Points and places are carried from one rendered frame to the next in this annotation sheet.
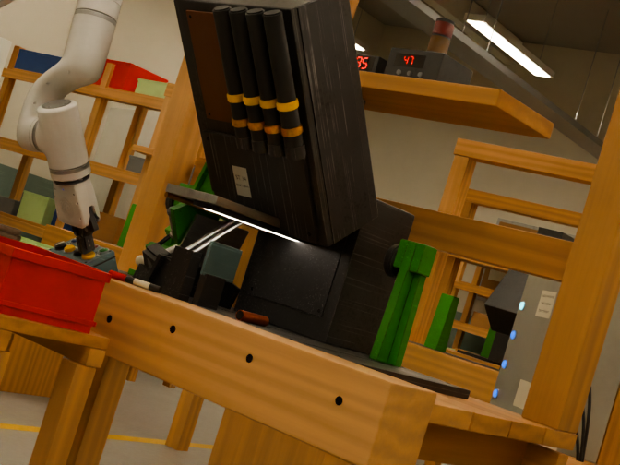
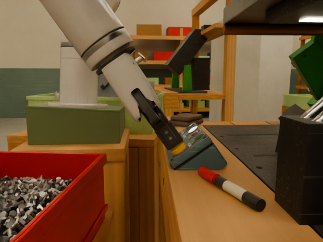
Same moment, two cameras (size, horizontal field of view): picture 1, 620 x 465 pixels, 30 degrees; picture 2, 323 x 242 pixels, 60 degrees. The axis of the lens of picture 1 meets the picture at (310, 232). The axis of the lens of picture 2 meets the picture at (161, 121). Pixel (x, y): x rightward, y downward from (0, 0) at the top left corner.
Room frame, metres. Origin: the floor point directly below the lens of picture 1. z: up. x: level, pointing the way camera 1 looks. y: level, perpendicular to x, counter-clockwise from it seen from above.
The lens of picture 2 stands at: (2.14, 0.13, 1.05)
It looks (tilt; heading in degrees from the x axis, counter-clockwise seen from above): 9 degrees down; 46
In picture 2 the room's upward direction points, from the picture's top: straight up
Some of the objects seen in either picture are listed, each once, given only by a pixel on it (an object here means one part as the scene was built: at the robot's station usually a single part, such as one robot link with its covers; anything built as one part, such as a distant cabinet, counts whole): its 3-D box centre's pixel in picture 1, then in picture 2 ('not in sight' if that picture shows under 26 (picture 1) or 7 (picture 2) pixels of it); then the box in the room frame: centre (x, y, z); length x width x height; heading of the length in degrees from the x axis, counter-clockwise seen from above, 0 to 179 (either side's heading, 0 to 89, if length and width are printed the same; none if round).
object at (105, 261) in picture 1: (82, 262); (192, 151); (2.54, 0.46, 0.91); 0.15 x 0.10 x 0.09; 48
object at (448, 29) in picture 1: (443, 29); not in sight; (2.78, -0.17, 1.71); 0.05 x 0.05 x 0.04
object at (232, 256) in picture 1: (217, 276); not in sight; (2.46, 0.16, 0.97); 0.10 x 0.02 x 0.14; 138
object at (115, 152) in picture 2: not in sight; (80, 142); (2.59, 0.99, 0.83); 0.32 x 0.32 x 0.04; 50
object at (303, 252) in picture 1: (322, 263); not in sight; (2.67, -0.05, 1.07); 0.30 x 0.18 x 0.34; 48
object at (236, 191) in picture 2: (135, 281); (227, 185); (2.45, 0.33, 0.91); 0.13 x 0.02 x 0.02; 69
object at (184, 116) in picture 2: (4, 231); (185, 119); (2.82, 0.72, 0.91); 0.10 x 0.08 x 0.03; 9
